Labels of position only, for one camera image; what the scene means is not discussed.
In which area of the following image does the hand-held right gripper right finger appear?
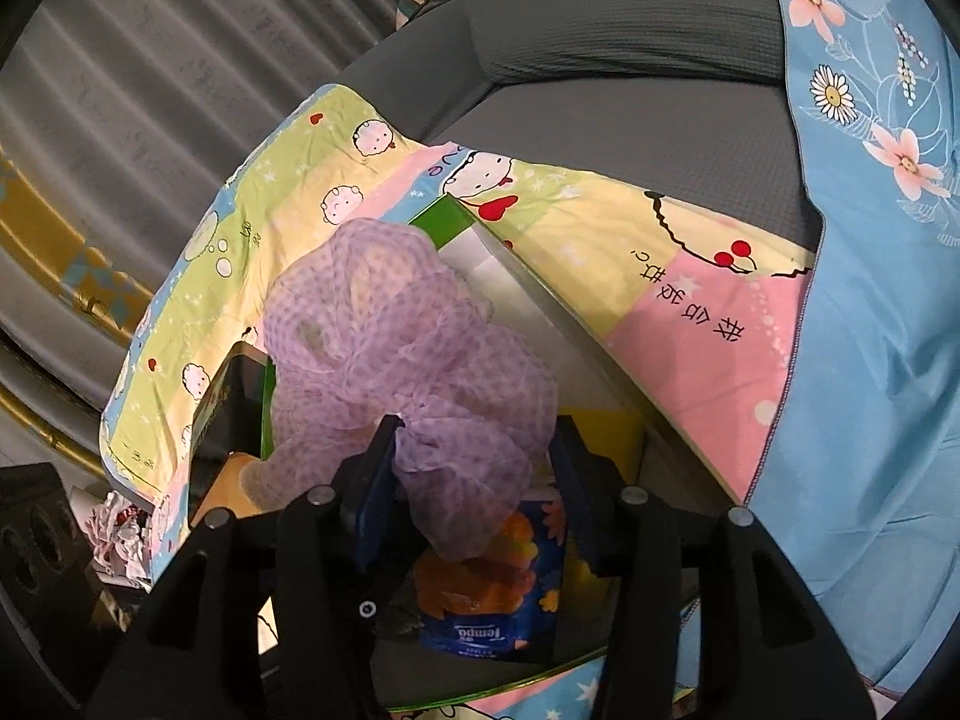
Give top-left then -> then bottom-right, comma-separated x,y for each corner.
551,414 -> 875,720

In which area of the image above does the yellow sponge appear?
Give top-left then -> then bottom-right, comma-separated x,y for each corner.
559,409 -> 647,481

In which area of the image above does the grey sofa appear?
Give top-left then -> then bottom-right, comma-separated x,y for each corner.
330,0 -> 826,248

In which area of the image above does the cartoon printed blanket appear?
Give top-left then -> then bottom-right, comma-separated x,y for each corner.
97,79 -> 826,720

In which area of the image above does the purple mesh bath pouf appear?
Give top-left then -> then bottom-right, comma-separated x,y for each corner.
247,216 -> 560,563

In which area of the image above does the black speaker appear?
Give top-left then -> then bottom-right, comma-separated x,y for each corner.
0,465 -> 113,661

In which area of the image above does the pile of clothes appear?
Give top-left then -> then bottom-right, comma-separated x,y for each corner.
86,491 -> 155,586

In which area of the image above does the blue tissue packet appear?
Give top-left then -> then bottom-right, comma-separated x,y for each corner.
412,487 -> 571,665

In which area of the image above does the gold patterned curtain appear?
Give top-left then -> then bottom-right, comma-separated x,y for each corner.
0,157 -> 151,331

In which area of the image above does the black metal tin box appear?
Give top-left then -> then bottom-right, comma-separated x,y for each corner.
184,193 -> 755,713

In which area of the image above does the blue floral sheet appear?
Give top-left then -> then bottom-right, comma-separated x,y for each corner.
746,0 -> 960,698

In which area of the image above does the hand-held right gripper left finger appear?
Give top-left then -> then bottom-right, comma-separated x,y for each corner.
86,412 -> 406,720

